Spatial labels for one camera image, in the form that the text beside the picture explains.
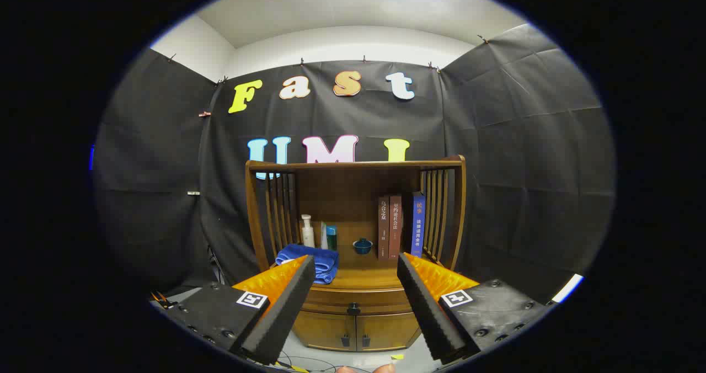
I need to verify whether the wooden countertop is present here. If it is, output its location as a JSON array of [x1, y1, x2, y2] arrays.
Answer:
[[273, 246, 442, 291]]

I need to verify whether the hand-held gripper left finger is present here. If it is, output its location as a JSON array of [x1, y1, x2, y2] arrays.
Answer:
[[156, 254, 317, 366]]

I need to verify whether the wooden drawer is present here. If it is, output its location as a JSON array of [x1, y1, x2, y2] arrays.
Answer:
[[301, 287, 411, 315]]

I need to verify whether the blue book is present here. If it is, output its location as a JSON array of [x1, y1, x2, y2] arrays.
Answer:
[[411, 192, 426, 258]]

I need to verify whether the blue folded towel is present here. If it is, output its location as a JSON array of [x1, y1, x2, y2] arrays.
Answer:
[[275, 244, 340, 285]]

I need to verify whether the dark brown book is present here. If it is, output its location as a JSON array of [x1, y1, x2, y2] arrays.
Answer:
[[378, 196, 391, 260]]

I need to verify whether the black backdrop cloth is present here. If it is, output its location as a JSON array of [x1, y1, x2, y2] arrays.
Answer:
[[93, 24, 616, 307]]

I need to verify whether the wooden cabinet door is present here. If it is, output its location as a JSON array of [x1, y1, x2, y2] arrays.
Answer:
[[292, 311, 357, 352], [356, 312, 422, 352]]

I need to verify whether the reddish brown book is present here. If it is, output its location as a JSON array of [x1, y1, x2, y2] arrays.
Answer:
[[389, 195, 403, 259]]

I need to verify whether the wooden cabinet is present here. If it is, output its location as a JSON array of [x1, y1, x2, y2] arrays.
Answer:
[[245, 155, 467, 353]]

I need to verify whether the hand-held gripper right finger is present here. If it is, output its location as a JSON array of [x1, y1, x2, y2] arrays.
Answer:
[[397, 252, 554, 364]]

